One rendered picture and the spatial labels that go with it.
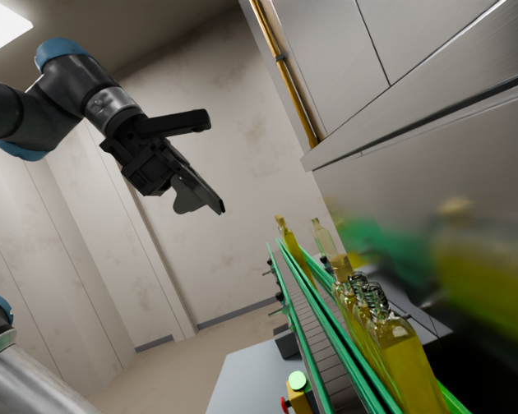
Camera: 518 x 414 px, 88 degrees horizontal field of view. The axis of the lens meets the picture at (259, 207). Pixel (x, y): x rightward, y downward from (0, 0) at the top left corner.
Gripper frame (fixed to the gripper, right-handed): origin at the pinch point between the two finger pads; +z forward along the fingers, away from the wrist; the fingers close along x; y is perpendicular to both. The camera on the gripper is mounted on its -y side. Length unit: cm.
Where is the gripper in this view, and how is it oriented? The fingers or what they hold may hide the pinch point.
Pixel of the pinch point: (220, 204)
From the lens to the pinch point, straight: 44.5
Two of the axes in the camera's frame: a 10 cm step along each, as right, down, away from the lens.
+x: 0.2, 0.4, -10.0
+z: 6.9, 7.2, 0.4
